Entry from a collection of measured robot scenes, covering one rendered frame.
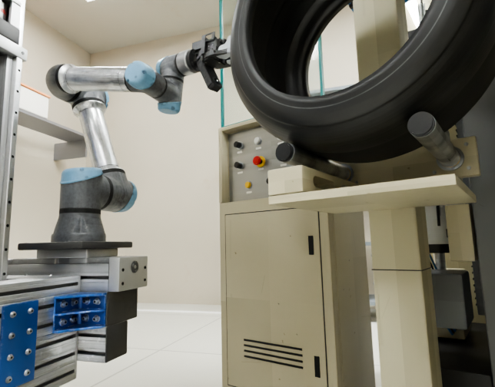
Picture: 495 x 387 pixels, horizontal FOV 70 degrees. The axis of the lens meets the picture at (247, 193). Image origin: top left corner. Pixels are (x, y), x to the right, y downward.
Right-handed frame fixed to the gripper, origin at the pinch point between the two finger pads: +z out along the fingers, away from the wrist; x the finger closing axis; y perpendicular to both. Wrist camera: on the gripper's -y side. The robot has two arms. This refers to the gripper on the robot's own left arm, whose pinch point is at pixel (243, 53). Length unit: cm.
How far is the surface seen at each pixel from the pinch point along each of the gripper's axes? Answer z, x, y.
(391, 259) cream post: 35, 28, -55
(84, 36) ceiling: -422, 159, 191
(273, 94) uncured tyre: 20.0, -12.8, -19.4
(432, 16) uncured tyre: 51, -13, -11
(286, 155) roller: 21.9, -9.0, -32.3
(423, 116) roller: 49, -9, -27
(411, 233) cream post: 40, 28, -47
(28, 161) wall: -405, 101, 4
